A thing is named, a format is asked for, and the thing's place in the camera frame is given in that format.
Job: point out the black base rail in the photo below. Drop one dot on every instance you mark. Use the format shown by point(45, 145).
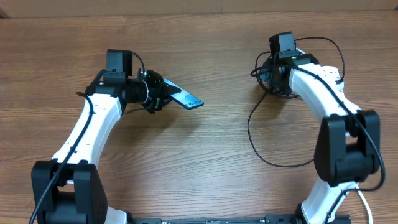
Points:
point(211, 221)

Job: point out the white power strip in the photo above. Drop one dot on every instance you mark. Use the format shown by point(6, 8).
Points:
point(332, 77)

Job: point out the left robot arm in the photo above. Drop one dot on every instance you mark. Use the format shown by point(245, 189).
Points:
point(68, 188)

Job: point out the blue Galaxy smartphone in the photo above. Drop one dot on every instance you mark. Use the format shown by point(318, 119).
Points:
point(188, 101)

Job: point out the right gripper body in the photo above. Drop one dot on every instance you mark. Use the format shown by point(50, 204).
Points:
point(268, 73)

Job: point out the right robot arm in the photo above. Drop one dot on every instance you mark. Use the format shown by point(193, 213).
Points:
point(348, 143)

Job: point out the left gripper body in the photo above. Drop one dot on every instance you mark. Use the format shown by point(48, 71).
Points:
point(156, 89)

